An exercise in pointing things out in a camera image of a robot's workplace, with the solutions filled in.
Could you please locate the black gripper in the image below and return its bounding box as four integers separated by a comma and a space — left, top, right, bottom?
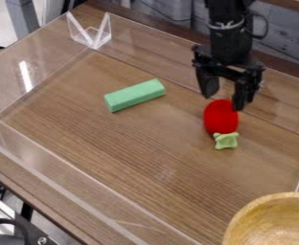
192, 45, 264, 111

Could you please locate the red plush strawberry fruit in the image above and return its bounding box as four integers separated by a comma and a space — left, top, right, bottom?
202, 100, 239, 150

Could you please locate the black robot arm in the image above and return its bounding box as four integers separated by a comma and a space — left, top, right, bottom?
192, 0, 267, 111

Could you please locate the green rectangular block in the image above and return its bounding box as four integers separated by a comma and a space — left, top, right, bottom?
104, 78, 165, 113

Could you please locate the wooden bowl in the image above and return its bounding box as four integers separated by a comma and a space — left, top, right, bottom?
223, 192, 299, 245

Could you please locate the clear acrylic tray enclosure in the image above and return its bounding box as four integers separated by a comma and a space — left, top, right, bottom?
0, 5, 299, 245

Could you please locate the black metal bracket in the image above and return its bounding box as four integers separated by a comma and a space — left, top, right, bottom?
14, 214, 58, 245

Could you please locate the black cable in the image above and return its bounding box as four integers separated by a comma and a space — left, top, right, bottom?
0, 217, 29, 245

